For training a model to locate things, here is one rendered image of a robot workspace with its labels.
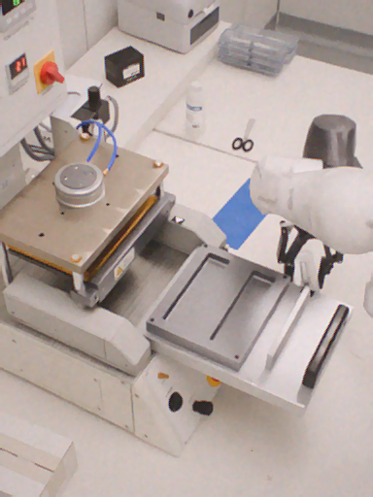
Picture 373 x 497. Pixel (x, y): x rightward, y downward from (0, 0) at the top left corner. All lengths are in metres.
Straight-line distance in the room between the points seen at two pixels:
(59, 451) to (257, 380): 0.34
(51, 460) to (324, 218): 0.60
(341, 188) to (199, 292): 0.41
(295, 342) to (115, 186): 0.39
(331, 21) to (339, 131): 2.53
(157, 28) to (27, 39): 0.97
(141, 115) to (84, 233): 0.80
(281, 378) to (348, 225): 0.35
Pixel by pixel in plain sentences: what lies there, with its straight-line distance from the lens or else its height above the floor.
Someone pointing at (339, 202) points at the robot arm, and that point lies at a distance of 0.90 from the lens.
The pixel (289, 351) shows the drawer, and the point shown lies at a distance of 1.20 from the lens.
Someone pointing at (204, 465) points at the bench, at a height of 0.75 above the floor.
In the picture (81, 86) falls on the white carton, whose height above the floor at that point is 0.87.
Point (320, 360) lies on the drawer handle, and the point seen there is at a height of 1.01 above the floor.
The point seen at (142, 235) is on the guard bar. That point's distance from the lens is 1.24.
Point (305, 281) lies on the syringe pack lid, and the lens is 1.56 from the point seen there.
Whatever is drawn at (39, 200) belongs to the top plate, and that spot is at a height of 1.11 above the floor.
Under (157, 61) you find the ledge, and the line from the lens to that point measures 2.12.
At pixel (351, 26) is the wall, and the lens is 3.75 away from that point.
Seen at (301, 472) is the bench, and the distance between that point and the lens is 1.34.
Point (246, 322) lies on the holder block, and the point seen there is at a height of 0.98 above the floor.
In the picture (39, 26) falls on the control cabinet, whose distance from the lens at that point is 1.24.
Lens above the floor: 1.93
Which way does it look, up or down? 47 degrees down
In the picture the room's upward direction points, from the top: 1 degrees clockwise
